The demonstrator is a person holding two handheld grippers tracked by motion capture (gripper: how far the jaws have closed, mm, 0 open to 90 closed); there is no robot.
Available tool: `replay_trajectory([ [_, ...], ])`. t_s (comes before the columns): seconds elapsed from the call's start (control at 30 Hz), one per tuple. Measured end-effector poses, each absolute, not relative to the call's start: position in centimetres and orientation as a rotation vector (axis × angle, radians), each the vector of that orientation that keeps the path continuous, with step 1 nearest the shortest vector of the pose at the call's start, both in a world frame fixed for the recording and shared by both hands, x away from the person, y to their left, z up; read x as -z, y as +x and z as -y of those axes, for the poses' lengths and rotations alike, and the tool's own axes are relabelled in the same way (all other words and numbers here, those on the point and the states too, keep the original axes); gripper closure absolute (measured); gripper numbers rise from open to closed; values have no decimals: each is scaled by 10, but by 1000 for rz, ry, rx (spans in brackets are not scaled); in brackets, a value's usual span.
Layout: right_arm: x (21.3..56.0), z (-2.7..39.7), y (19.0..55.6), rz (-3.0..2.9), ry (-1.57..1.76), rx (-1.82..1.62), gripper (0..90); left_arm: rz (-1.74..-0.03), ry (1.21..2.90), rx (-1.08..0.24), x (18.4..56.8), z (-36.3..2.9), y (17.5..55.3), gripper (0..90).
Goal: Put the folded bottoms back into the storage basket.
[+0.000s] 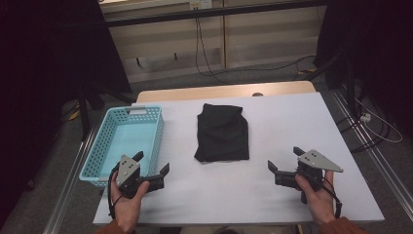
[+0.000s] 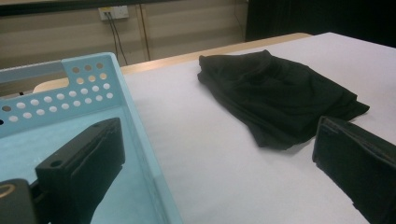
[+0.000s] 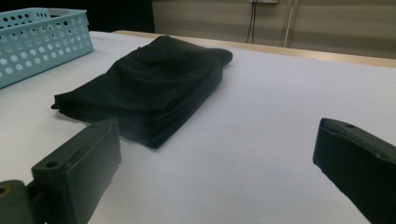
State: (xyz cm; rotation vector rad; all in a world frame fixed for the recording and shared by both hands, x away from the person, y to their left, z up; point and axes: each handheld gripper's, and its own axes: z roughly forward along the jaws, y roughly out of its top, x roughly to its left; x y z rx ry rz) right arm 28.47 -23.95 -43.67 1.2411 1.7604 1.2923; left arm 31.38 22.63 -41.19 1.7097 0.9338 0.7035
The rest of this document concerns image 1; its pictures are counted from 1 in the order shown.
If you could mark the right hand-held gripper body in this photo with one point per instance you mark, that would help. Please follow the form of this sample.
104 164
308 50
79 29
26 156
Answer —
313 164

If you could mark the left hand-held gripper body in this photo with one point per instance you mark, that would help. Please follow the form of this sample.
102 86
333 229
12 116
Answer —
127 170

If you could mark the light blue plastic basket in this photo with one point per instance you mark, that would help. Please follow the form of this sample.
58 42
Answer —
130 136

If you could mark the black garment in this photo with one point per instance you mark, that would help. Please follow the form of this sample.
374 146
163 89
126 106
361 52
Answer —
222 133

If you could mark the person's left hand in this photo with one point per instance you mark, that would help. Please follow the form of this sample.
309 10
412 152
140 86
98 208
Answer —
127 208

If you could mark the person's right hand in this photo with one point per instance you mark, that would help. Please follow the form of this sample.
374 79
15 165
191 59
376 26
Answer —
318 203

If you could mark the white table mat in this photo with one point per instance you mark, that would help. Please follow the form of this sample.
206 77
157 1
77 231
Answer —
227 195

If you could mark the white power adapter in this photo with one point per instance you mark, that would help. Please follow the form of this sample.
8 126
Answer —
365 117

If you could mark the round table grommet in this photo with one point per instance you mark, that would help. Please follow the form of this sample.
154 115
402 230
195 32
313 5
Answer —
257 94

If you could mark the wooden table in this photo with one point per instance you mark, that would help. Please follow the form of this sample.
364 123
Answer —
195 92

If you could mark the beige cabinet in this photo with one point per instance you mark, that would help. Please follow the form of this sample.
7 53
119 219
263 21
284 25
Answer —
266 39

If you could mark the narrow black curtain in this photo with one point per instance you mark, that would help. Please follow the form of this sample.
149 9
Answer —
373 48

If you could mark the wide black curtain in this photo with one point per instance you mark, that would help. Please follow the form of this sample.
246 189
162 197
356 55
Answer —
42 65

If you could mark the aluminium floor rail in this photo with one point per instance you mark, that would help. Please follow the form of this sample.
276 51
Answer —
383 165
66 191

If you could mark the white wall socket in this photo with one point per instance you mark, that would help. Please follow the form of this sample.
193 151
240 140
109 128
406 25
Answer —
200 4

